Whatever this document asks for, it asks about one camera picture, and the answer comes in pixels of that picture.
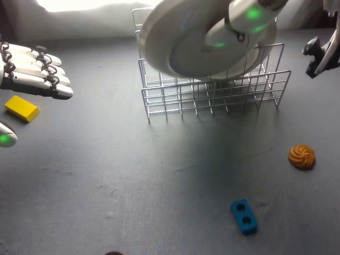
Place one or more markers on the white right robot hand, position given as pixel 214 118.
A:
pixel 249 16

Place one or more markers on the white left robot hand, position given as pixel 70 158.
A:
pixel 26 69

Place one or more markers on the yellow rectangular block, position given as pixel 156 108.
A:
pixel 21 109

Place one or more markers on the orange swirl cookie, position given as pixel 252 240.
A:
pixel 302 157

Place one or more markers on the blue block with two holes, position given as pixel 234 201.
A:
pixel 244 216

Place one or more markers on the dark brown round cookie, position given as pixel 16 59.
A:
pixel 112 253

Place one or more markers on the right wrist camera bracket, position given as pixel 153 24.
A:
pixel 329 53

